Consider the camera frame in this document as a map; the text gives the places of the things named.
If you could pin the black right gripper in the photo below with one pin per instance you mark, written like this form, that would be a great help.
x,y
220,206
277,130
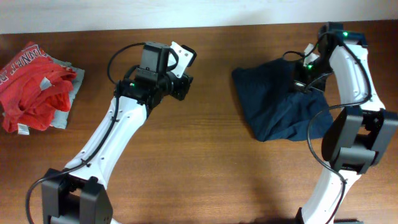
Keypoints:
x,y
318,86

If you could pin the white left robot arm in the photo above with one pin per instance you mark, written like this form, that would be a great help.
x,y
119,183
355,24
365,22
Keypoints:
x,y
78,193

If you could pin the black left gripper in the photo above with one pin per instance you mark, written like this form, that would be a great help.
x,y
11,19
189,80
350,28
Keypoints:
x,y
180,92

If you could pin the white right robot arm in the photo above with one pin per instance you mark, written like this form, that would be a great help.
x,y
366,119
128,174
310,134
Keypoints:
x,y
359,136

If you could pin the red printed t-shirt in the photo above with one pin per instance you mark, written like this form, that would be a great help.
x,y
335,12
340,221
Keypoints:
x,y
33,88

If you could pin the dark navy blue shorts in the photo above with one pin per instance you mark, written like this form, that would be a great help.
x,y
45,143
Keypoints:
x,y
270,107

